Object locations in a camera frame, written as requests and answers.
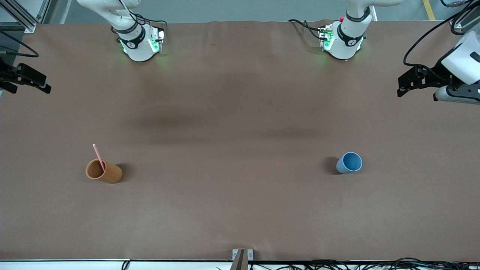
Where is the pink chopstick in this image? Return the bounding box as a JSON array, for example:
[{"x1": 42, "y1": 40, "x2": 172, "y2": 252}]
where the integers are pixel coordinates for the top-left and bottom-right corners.
[{"x1": 92, "y1": 144, "x2": 106, "y2": 171}]

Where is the blue cup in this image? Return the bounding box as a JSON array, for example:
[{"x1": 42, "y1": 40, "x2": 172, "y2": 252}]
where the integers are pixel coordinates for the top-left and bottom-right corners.
[{"x1": 336, "y1": 151, "x2": 363, "y2": 174}]

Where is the orange cup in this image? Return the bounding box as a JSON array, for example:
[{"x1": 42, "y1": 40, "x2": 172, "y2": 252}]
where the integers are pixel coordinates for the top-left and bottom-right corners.
[{"x1": 85, "y1": 159, "x2": 123, "y2": 185}]

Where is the brown table cover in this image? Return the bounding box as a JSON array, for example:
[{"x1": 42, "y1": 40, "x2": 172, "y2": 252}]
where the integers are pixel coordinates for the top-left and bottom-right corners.
[{"x1": 0, "y1": 19, "x2": 480, "y2": 262}]

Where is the aluminium frame profile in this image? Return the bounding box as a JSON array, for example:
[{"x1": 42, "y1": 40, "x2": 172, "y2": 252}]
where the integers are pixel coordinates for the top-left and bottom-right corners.
[
  {"x1": 0, "y1": 0, "x2": 37, "y2": 33},
  {"x1": 37, "y1": 0, "x2": 52, "y2": 24},
  {"x1": 449, "y1": 14, "x2": 475, "y2": 31}
]

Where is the black left base cable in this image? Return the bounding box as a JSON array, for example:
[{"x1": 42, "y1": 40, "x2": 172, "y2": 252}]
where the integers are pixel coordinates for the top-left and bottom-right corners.
[{"x1": 288, "y1": 18, "x2": 324, "y2": 40}]

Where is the black base cable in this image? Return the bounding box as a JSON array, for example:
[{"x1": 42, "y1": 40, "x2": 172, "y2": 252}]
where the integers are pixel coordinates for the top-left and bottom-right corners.
[
  {"x1": 288, "y1": 18, "x2": 324, "y2": 40},
  {"x1": 133, "y1": 14, "x2": 168, "y2": 31}
]

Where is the black right base cable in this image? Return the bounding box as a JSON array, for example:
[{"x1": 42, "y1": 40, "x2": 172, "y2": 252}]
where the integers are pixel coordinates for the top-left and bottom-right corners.
[{"x1": 133, "y1": 14, "x2": 168, "y2": 31}]

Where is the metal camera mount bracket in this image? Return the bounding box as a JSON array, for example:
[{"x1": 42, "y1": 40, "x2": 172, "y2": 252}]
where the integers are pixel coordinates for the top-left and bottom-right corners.
[{"x1": 232, "y1": 249, "x2": 254, "y2": 270}]

